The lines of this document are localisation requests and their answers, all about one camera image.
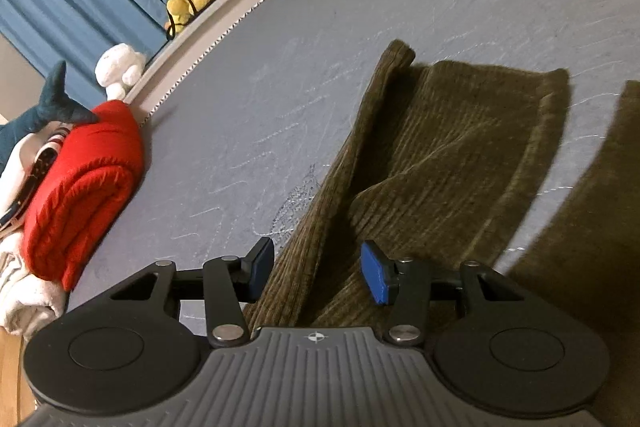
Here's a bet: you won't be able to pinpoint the dark blue shark plush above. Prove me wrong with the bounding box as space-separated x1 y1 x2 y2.
0 59 101 144

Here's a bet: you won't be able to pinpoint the red folded quilt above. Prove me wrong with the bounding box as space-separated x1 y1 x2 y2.
22 99 146 293

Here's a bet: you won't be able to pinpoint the white plush toy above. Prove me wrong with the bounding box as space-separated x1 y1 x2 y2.
95 43 149 100

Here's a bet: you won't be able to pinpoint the white folded blanket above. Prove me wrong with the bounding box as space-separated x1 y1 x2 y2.
0 137 69 339

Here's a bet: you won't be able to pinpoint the black strap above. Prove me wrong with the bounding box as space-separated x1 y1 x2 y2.
166 0 199 40

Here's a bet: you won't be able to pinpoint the olive corduroy pants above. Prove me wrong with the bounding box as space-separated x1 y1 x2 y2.
243 39 640 344

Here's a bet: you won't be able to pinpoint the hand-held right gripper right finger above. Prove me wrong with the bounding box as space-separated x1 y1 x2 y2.
360 240 531 349

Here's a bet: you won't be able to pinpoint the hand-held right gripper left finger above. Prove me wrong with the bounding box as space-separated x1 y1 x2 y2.
107 237 276 349

